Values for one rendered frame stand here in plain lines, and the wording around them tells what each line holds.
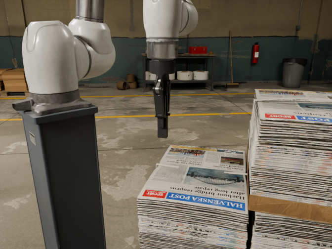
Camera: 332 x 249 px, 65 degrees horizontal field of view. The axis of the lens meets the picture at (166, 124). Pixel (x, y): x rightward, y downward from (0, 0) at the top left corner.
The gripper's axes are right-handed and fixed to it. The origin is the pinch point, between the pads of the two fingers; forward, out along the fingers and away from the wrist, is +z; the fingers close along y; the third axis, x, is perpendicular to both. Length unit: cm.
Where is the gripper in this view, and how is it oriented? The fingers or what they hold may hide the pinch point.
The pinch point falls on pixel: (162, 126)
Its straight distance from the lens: 80.6
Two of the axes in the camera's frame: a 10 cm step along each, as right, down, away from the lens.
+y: 2.4, -3.0, 9.2
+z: 0.0, 9.5, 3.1
